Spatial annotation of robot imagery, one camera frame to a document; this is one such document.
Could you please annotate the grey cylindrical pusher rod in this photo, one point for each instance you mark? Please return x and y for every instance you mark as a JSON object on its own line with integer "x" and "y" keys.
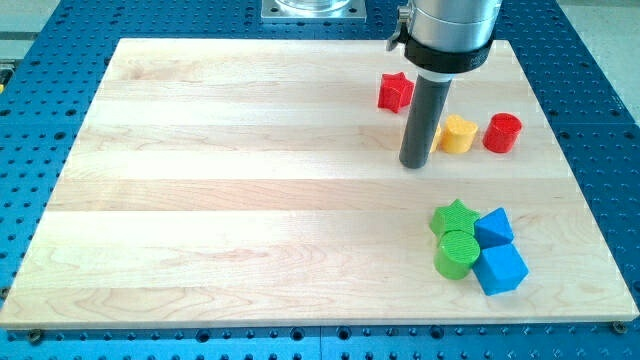
{"x": 426, "y": 107}

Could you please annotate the red star block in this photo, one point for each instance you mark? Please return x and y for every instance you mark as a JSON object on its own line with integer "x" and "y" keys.
{"x": 395, "y": 92}

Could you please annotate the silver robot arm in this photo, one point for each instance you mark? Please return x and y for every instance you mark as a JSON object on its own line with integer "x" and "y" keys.
{"x": 441, "y": 38}

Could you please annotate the yellow hexagon block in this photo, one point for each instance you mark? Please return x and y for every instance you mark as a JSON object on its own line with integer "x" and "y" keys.
{"x": 436, "y": 139}

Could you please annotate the green star block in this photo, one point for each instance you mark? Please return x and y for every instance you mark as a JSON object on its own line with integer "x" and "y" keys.
{"x": 454, "y": 217}

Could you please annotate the yellow heart block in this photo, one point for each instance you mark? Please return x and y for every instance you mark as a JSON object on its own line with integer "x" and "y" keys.
{"x": 458, "y": 134}

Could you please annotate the red cylinder block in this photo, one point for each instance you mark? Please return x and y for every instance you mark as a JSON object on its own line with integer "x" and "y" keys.
{"x": 502, "y": 132}

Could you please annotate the blue triangular block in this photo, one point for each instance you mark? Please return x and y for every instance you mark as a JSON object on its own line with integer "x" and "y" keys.
{"x": 493, "y": 229}

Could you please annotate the green cylinder block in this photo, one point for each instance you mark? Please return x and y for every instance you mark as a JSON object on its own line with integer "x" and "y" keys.
{"x": 456, "y": 254}

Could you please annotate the blue cube block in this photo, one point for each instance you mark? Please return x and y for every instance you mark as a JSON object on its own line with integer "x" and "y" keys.
{"x": 500, "y": 269}

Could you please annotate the wooden board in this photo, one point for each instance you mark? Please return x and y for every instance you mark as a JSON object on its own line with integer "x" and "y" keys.
{"x": 222, "y": 183}

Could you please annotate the blue perforated table plate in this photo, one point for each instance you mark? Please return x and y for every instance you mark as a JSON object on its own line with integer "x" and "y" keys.
{"x": 580, "y": 59}

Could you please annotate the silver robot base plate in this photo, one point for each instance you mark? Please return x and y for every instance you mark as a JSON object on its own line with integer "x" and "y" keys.
{"x": 285, "y": 11}

